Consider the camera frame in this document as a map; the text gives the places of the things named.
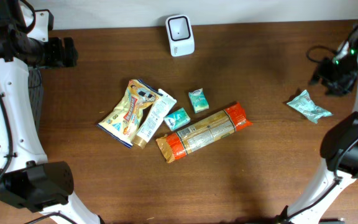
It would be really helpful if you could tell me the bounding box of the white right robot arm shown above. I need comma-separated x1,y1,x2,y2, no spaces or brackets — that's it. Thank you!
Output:
274,23,358,223

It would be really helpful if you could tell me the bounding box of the mint green wipes pouch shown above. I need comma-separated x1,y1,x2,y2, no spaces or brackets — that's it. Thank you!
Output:
287,90,333,124

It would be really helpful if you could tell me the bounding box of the yellow snack bag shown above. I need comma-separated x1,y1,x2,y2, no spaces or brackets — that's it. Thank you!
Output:
97,79,162,148

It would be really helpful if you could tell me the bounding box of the white cream tube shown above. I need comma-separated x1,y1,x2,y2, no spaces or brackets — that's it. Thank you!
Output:
131,89,177,149

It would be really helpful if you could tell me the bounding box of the orange spaghetti package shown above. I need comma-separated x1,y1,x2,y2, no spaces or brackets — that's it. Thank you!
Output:
156,103,252,163

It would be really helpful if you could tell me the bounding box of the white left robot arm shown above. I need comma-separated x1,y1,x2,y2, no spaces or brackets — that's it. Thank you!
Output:
0,1,102,223

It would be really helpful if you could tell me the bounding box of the white barcode scanner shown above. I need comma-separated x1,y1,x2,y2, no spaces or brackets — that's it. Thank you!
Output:
165,14,195,57

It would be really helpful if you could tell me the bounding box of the green tissue pack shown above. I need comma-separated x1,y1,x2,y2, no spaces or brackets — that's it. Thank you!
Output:
188,88,209,113

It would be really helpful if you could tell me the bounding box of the teal tissue pack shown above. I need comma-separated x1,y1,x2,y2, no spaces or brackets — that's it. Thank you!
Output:
164,108,191,131

